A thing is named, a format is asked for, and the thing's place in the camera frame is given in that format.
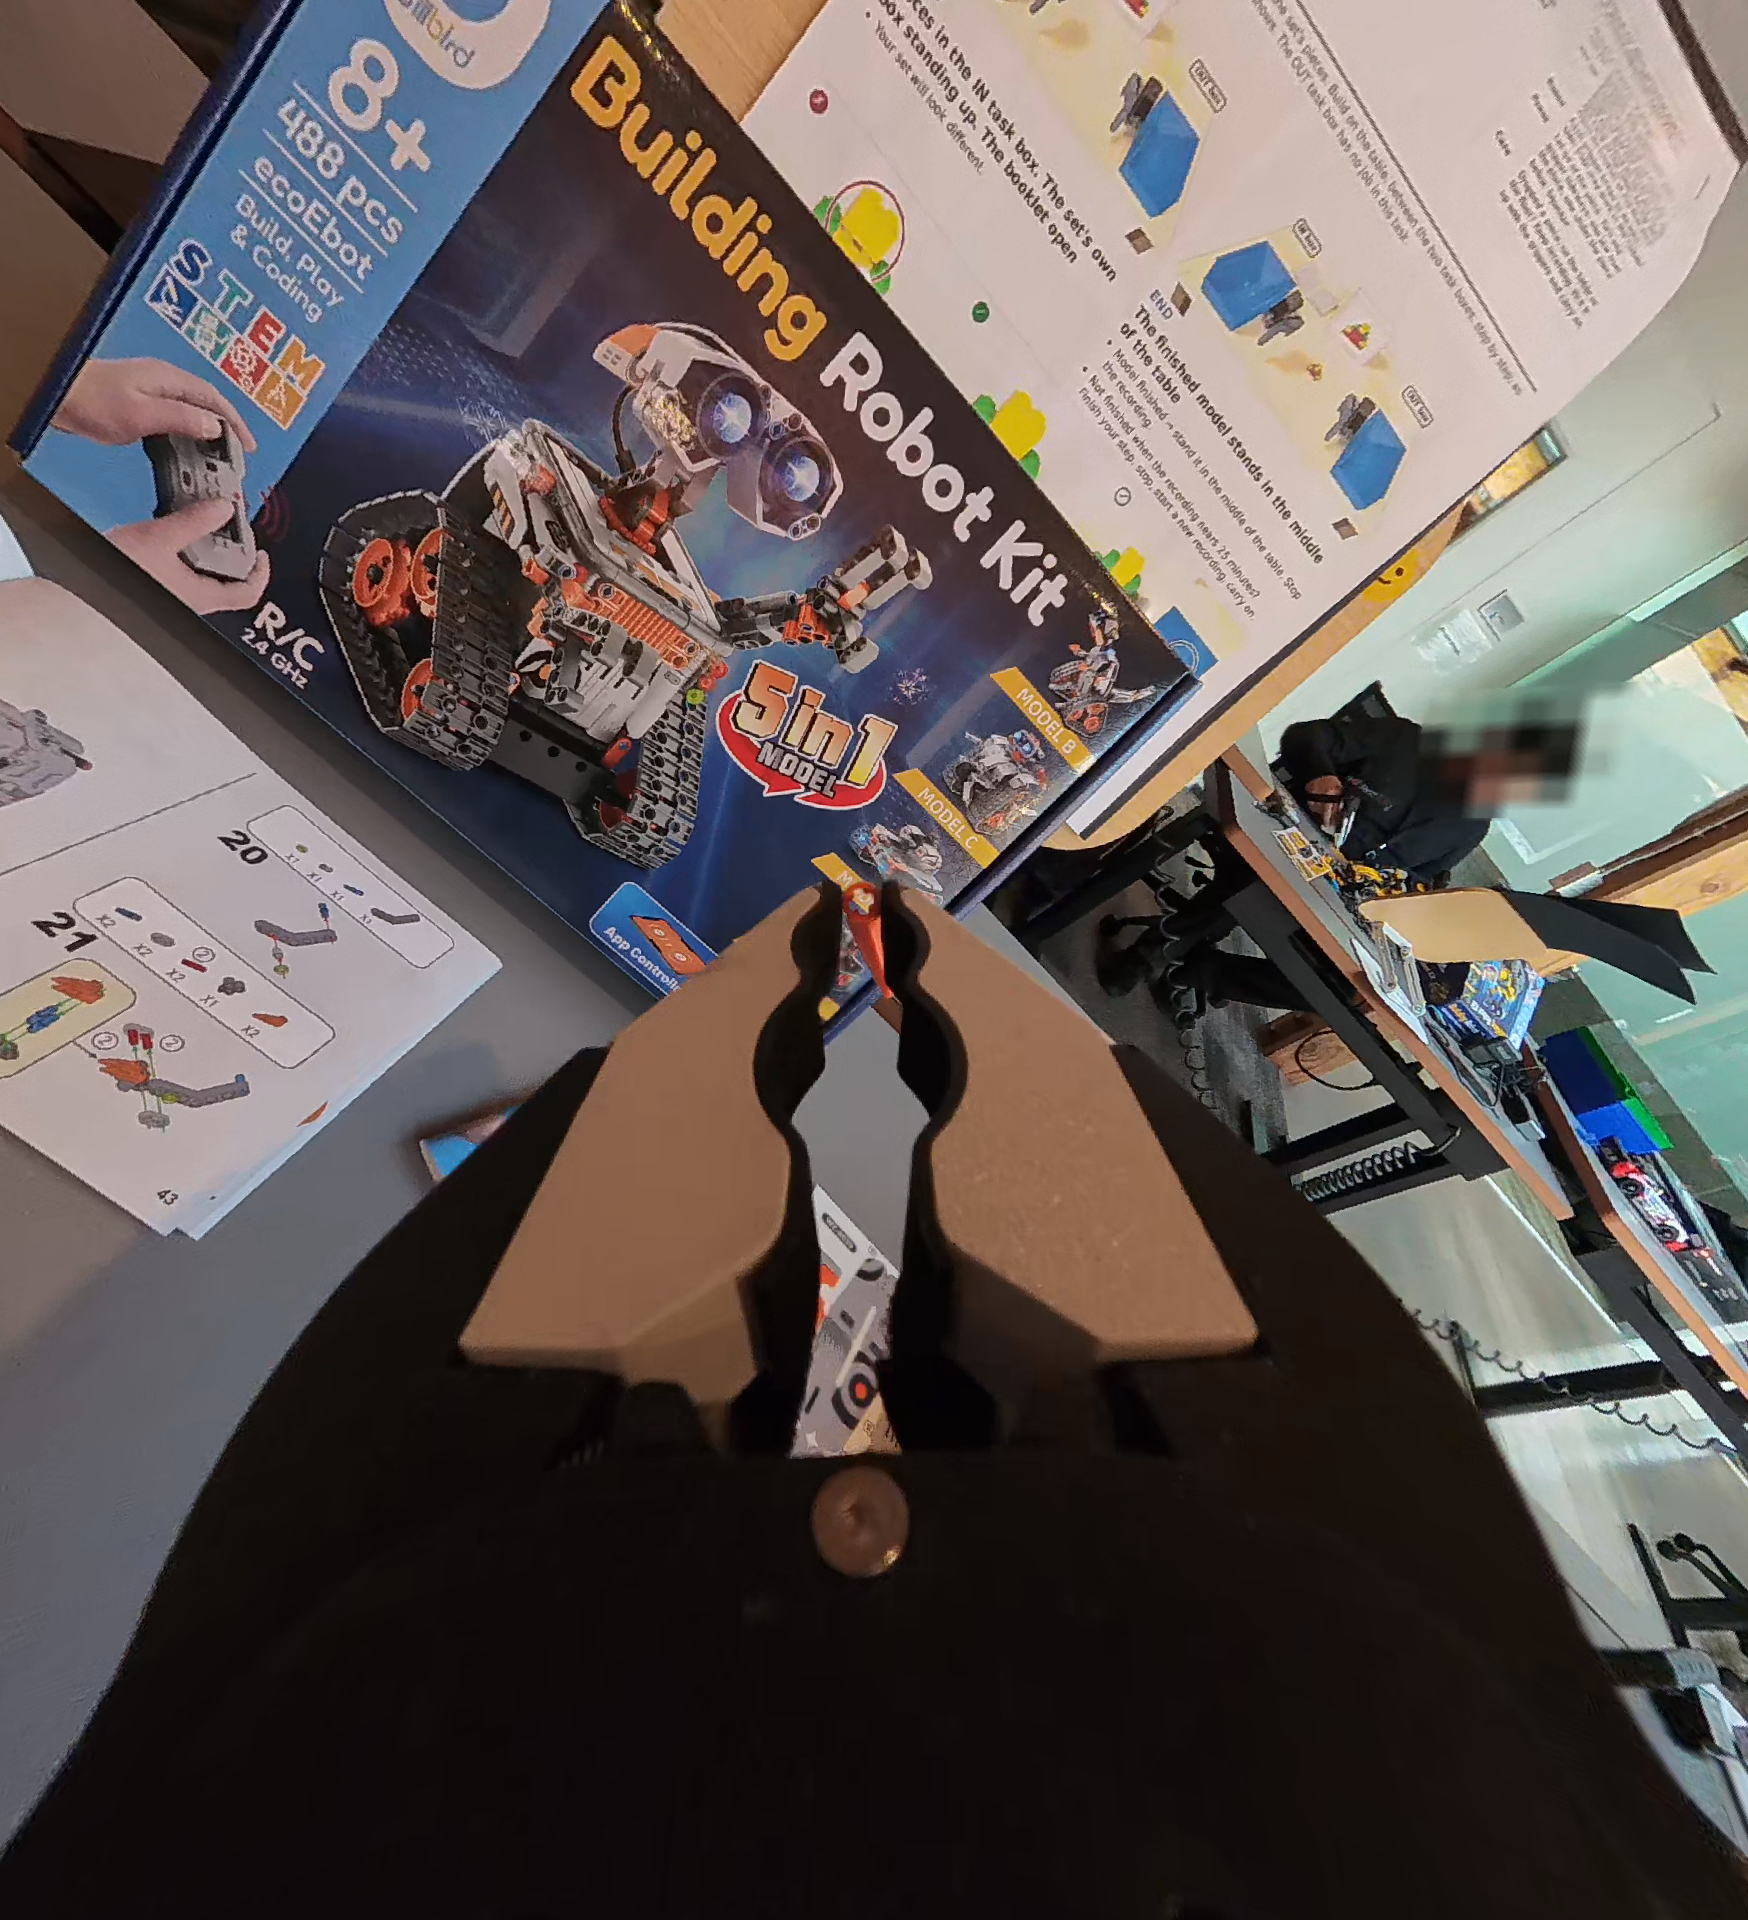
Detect printed instruction board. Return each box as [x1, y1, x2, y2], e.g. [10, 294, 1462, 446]
[656, 0, 1748, 847]

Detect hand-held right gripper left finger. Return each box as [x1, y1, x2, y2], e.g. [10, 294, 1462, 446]
[457, 882, 843, 1454]

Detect robot kit box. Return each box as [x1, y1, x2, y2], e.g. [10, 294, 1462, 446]
[4, 0, 1206, 1039]

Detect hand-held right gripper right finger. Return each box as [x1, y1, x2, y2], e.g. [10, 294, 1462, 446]
[878, 877, 1260, 1454]

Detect blue storage bin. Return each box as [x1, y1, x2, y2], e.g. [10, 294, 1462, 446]
[1540, 1028, 1672, 1150]

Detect orange claw piece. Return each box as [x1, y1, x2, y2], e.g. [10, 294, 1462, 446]
[839, 882, 897, 1005]

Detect open instruction booklet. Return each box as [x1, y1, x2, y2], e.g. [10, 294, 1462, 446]
[0, 419, 504, 1242]

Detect red toy car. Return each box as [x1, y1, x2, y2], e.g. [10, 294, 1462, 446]
[1601, 1142, 1716, 1253]

